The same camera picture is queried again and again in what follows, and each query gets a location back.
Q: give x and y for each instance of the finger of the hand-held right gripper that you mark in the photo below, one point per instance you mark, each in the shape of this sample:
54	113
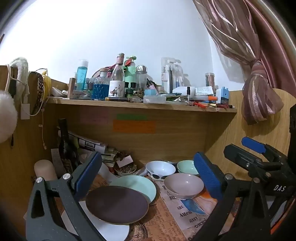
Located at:
240	157
253	143

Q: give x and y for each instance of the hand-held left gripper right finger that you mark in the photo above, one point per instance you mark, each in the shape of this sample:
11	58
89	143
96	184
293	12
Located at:
207	176

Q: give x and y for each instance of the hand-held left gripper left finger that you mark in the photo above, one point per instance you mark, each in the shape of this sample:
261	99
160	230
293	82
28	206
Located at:
89	172

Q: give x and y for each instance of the mint green bowl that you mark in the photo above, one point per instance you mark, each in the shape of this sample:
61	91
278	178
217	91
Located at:
186	166

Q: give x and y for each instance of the lilac bowl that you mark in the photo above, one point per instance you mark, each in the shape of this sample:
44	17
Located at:
183	185

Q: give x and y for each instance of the dark brown plate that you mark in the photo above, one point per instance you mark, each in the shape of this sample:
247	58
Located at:
116	205

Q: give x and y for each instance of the white bowl with black spots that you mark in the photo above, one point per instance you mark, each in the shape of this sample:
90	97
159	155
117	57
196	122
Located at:
159	168

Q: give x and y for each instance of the mint green plate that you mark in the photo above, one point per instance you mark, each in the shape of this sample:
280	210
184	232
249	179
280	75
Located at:
141	187

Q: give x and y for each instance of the pile of folded newspapers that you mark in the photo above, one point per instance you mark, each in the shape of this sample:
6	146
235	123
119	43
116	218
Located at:
90	143

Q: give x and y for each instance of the small bowl of glass marbles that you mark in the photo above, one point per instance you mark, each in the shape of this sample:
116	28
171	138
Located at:
126	170

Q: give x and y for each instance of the small cardboard box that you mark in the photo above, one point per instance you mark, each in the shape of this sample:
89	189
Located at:
124	161

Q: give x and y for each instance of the dark wine bottle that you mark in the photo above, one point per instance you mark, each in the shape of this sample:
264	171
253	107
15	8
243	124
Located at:
64	143

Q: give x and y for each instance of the cream mug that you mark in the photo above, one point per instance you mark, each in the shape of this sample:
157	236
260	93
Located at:
45	169

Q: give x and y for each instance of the blue plastic box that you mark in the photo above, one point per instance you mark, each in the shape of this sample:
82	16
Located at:
224	96

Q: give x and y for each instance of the pink sticky note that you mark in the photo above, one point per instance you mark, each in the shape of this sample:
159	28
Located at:
94	117

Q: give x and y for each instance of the white plate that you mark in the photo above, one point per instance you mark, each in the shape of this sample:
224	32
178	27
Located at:
108	229

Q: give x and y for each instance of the newspaper print table paper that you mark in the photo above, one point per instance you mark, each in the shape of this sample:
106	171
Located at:
166	222

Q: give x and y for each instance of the orange sticky note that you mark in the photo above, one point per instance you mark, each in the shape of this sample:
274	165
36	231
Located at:
134	126

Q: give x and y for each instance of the green sticky note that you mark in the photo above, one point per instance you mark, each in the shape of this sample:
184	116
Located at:
131	117

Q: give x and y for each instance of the white carton box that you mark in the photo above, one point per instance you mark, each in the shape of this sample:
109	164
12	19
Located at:
204	90

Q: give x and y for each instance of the tube of coloured pencils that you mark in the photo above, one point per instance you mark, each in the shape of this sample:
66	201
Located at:
209	80

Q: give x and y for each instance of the black and gold pen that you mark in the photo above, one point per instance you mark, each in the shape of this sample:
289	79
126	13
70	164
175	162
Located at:
118	99

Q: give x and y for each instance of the wooden shelf board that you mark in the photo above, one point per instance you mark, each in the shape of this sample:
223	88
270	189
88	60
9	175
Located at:
138	107

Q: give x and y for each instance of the glass decanter blue liquid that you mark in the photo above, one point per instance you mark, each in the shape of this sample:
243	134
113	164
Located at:
101	89

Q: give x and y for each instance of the brown cardboard tube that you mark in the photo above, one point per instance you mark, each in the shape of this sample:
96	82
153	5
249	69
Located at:
71	87

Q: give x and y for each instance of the clear plastic box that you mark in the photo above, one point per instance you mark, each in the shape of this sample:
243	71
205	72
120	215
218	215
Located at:
154	99

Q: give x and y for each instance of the clear glass bottle illustrated label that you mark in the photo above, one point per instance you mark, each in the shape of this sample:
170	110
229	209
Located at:
117	81

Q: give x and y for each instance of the yellow cloth band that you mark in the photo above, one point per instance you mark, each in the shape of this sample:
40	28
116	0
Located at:
47	85

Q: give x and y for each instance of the braided brown headband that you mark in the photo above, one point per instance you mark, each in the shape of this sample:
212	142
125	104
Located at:
40	88

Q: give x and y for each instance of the blue liquid bottle clear cap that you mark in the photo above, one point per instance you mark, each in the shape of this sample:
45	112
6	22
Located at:
82	74

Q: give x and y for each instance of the white fluffy pompom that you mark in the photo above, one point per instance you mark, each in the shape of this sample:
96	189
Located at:
7	115

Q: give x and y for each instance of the light blue small box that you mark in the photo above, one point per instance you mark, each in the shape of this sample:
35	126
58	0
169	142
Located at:
150	92

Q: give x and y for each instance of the toothbrush blister pack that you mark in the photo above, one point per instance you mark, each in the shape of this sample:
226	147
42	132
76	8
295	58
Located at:
172	73

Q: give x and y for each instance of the clear bottle silver cap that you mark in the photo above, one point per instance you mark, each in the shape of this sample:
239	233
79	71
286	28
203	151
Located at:
141	77

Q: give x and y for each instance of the green pump bottle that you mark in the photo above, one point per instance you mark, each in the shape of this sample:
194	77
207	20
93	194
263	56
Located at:
130	69

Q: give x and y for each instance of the striped mauve curtain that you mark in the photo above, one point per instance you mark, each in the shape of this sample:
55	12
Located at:
233	30

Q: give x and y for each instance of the white fluffy headband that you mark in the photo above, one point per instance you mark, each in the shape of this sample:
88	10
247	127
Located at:
22	69

